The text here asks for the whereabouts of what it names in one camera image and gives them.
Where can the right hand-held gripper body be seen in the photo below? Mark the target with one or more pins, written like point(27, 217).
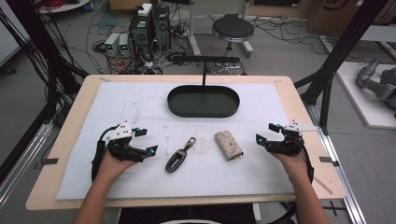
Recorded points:
point(288, 144)

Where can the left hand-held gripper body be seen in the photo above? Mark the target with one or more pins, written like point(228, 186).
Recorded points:
point(123, 133)

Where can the black car key fob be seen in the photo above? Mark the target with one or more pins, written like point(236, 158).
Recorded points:
point(176, 160)

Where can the beige key pouch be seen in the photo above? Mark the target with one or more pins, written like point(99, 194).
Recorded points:
point(229, 145)

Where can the black oval tray with stand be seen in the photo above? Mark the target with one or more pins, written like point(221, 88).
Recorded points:
point(202, 103)

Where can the person's right hand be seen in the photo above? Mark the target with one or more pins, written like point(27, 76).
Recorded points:
point(294, 165)

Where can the person's left hand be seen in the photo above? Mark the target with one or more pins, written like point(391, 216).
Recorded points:
point(110, 168)

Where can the black tape strip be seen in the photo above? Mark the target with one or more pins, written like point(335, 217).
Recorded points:
point(327, 159)
point(49, 161)

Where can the beige tape strip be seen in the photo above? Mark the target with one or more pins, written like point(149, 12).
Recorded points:
point(322, 185)

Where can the white table mat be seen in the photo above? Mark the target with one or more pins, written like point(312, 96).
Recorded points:
point(202, 183)

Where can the person's dark clothing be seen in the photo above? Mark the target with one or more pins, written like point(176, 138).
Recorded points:
point(186, 214)

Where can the white floor board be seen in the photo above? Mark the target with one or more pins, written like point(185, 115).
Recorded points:
point(358, 99)

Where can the grey power supply unit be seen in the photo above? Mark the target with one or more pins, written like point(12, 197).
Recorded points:
point(124, 44)
point(112, 43)

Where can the black computer tower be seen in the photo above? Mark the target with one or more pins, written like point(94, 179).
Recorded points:
point(161, 26)
point(140, 34)

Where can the black round stool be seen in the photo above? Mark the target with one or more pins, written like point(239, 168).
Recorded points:
point(233, 29)

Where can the white box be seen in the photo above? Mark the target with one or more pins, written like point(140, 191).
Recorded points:
point(144, 9)

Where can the brown cardboard box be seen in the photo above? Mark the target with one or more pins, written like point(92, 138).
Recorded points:
point(333, 15)

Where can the white round table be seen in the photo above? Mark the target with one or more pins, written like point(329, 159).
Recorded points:
point(62, 7)

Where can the aluminium rail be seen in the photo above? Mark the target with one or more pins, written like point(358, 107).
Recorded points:
point(21, 157)
point(339, 174)

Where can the black metal frame stand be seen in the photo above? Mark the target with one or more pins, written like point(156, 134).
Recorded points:
point(34, 37)
point(345, 43)

